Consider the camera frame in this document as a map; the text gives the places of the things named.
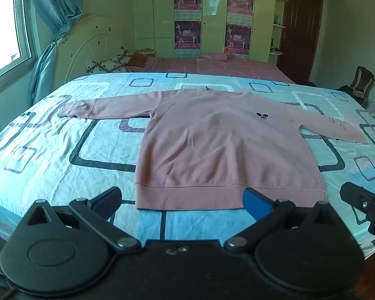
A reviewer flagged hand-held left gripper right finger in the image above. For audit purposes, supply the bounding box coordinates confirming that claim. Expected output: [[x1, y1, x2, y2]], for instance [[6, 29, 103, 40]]
[[224, 187, 341, 254]]

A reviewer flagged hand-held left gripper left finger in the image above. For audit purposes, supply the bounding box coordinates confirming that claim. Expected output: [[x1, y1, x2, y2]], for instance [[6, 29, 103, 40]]
[[24, 186, 141, 253]]

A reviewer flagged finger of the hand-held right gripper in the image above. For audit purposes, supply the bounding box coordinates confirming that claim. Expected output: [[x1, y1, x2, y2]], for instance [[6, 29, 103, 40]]
[[340, 181, 375, 238]]

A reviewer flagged pink sweater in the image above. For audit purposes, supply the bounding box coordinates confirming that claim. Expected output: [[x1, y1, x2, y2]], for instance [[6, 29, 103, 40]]
[[57, 87, 368, 211]]

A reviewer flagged blue patterned bed sheet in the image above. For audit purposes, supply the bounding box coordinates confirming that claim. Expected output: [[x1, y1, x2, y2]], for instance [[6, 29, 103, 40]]
[[0, 72, 375, 288]]

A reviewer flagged dark cloth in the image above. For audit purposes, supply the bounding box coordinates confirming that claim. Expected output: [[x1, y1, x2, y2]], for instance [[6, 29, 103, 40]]
[[337, 84, 368, 101]]

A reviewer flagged wooden chair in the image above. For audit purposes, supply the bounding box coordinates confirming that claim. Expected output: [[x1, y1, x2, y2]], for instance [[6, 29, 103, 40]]
[[337, 66, 375, 104]]

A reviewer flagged pink checked bed sheet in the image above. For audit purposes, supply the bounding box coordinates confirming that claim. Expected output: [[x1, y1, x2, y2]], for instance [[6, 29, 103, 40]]
[[125, 54, 296, 84]]

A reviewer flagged heart patterned pillow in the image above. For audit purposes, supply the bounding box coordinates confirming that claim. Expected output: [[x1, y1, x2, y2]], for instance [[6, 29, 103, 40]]
[[114, 44, 132, 61], [86, 54, 127, 76]]

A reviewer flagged orange striped cushion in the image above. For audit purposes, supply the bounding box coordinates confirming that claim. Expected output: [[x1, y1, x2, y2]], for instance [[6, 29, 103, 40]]
[[126, 53, 157, 68]]

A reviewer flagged crumpled pink cloth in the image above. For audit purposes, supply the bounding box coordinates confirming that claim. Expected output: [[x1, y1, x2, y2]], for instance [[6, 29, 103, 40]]
[[195, 52, 236, 63]]

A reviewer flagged white arched headboard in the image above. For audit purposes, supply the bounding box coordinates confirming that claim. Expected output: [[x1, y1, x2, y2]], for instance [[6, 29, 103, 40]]
[[54, 14, 136, 83]]

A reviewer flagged brown wooden door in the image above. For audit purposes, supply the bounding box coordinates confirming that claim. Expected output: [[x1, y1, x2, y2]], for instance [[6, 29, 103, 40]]
[[276, 0, 324, 83]]

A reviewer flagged white corner shelf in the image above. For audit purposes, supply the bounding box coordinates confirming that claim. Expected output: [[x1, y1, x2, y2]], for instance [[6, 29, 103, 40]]
[[269, 0, 290, 63]]

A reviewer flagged cream wardrobe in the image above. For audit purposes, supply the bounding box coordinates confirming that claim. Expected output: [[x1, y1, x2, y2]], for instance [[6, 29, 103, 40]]
[[133, 0, 277, 60]]

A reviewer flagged blue curtain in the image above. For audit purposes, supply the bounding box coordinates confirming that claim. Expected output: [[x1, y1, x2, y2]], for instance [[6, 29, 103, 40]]
[[20, 0, 83, 104]]

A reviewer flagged window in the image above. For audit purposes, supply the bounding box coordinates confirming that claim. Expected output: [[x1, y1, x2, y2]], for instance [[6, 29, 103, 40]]
[[0, 0, 40, 101]]

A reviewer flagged purple wall poster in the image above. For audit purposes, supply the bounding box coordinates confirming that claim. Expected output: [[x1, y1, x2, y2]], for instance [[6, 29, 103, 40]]
[[227, 0, 254, 24], [174, 0, 202, 19], [174, 21, 201, 57], [225, 24, 252, 58]]

